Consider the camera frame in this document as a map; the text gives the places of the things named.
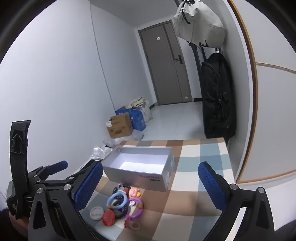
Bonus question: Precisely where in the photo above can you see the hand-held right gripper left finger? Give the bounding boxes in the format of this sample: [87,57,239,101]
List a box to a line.
[28,160,104,241]

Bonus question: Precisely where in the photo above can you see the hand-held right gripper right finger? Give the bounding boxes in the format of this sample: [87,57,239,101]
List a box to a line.
[198,161,275,241]

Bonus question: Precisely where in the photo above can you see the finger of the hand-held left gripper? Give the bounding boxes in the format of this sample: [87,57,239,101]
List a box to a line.
[27,161,68,183]

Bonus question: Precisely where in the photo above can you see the blue bracelet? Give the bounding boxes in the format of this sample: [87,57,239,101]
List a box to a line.
[106,192,128,211]

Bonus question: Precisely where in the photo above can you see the black beaded bracelet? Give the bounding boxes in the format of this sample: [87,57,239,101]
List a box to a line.
[112,184,131,197]
[111,199,129,219]

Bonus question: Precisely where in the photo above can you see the red round pendant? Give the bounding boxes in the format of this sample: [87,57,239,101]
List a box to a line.
[102,210,116,226]

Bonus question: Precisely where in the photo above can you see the purple bracelet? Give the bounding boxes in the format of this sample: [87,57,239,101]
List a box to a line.
[126,197,144,219]

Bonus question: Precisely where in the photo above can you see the grey cardboard box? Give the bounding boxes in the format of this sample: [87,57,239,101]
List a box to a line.
[102,146,175,192]

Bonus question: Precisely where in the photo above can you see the person's left forearm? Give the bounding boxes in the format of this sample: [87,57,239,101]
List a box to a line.
[0,207,29,241]

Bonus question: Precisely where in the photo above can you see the white round disc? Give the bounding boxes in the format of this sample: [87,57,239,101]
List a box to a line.
[90,206,104,221]

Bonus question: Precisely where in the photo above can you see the checkered tablecloth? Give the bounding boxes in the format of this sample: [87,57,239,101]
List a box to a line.
[79,137,235,241]

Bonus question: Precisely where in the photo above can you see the clear plastic packaging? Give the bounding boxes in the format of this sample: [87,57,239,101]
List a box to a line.
[92,146,114,161]
[103,130,144,149]

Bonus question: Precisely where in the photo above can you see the pink pig charm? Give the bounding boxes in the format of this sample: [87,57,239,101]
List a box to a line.
[129,186,141,198]

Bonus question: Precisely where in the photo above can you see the clear pink trinket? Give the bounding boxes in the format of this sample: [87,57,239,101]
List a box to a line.
[124,219,141,230]

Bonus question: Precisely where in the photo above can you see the brown cardboard box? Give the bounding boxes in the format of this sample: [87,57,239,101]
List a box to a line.
[106,113,133,139]

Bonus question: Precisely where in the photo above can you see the black hanging bag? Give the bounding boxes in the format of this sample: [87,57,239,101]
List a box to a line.
[201,53,237,139]

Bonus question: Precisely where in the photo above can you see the white wood-trimmed wardrobe panel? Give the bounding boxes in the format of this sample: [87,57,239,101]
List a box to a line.
[228,0,296,183]

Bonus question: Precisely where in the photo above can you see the beige cloth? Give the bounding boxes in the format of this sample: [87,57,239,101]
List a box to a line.
[128,97,149,110]

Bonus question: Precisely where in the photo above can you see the grey door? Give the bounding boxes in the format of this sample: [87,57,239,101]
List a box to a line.
[139,21,192,106]

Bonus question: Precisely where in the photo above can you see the black coat rack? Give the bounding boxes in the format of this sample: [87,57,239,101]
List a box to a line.
[186,40,222,102]

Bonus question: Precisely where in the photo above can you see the grey backpack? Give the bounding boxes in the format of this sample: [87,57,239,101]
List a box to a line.
[173,0,226,48]

